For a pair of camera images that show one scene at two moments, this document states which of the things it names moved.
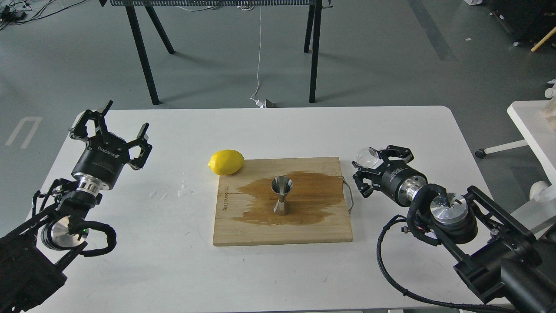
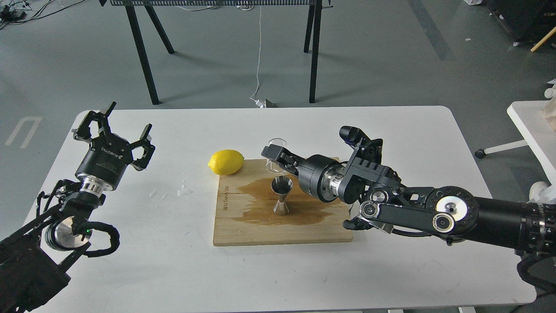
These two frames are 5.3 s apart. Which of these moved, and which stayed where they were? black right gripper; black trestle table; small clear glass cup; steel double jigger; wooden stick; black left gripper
Moved: black right gripper; small clear glass cup
Stayed: black left gripper; wooden stick; black trestle table; steel double jigger
